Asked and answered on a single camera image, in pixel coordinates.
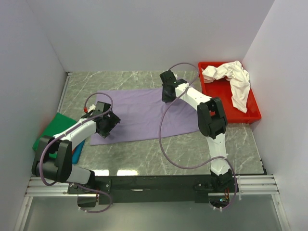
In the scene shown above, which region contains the purple t-shirt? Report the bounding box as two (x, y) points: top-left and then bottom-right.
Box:
(90, 89), (199, 146)

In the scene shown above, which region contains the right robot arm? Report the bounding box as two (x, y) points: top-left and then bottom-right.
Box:
(158, 69), (235, 192)

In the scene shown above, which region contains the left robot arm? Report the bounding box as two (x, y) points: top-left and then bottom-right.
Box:
(31, 102), (120, 193)

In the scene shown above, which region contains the blue folded t-shirt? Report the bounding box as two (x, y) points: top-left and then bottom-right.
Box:
(72, 140), (85, 165)

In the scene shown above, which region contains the green folded t-shirt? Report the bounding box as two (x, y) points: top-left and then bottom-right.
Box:
(32, 113), (77, 151)

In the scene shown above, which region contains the red plastic bin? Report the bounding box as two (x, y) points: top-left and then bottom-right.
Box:
(199, 73), (261, 124)

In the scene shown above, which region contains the white t-shirt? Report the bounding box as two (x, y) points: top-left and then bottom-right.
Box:
(202, 61), (251, 113)

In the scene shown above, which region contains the black base beam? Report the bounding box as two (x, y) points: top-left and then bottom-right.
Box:
(67, 175), (241, 208)

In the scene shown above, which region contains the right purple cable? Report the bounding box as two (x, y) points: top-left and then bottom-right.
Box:
(158, 62), (238, 210)

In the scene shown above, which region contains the purple cable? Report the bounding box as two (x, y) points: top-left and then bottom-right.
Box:
(39, 91), (113, 214)
(158, 62), (238, 210)

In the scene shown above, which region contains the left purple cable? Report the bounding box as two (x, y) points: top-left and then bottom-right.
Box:
(39, 91), (113, 214)

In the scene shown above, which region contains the aluminium rail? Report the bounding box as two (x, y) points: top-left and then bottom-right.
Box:
(25, 175), (280, 197)

